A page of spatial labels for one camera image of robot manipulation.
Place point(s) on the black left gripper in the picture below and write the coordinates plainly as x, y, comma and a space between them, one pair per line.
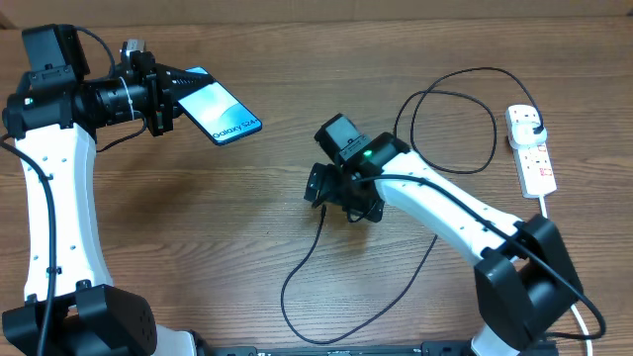
156, 77

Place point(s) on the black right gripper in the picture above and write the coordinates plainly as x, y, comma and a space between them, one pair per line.
332, 178

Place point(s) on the blue-screen Samsung smartphone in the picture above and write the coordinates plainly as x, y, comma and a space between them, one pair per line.
219, 114

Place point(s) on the white power strip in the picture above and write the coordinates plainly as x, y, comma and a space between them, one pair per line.
533, 164

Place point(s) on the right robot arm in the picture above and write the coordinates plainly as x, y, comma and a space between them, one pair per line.
525, 278

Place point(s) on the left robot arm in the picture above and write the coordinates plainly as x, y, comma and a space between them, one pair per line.
72, 306

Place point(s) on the white USB charger plug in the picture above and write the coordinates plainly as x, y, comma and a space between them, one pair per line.
522, 136

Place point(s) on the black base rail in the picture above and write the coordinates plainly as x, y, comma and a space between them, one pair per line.
428, 348

